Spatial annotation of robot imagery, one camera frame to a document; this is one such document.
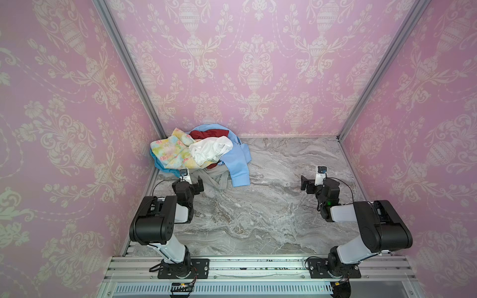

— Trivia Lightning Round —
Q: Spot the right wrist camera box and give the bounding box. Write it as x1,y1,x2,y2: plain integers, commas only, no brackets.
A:
314,166,327,186

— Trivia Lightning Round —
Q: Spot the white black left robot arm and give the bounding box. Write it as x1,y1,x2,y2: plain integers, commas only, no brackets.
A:
129,178,209,279

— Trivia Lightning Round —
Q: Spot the light blue cloth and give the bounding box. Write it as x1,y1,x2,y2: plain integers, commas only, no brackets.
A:
193,124,252,187

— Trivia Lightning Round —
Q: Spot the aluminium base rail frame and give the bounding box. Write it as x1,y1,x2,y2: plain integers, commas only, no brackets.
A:
97,243,425,298

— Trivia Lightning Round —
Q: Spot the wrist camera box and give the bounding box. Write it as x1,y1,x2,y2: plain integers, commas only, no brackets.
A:
180,168,192,185
314,166,327,186

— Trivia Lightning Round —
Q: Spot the aluminium corner post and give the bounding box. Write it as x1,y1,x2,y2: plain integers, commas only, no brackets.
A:
337,0,431,144
92,0,166,139

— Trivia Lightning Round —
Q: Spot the left aluminium corner post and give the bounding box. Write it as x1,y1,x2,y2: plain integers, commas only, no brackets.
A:
92,0,166,139

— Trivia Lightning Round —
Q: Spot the dark red cloth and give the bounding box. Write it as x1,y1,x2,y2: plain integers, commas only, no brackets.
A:
189,129,229,140

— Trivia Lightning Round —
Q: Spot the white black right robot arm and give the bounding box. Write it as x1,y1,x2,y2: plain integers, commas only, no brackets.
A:
301,175,413,279

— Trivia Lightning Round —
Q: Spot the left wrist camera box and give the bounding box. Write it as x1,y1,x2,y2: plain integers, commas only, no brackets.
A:
180,168,192,185

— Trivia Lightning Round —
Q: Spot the grey cloth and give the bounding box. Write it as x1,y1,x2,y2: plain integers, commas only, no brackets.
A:
190,165,230,190

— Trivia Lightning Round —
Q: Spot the right aluminium corner post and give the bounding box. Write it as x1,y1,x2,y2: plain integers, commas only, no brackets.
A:
337,0,431,144

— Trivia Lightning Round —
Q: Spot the teal cloth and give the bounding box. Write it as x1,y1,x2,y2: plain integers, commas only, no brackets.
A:
150,150,180,178

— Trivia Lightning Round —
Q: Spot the floral yellow pastel cloth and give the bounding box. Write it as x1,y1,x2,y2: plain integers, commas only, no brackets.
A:
150,129,200,170

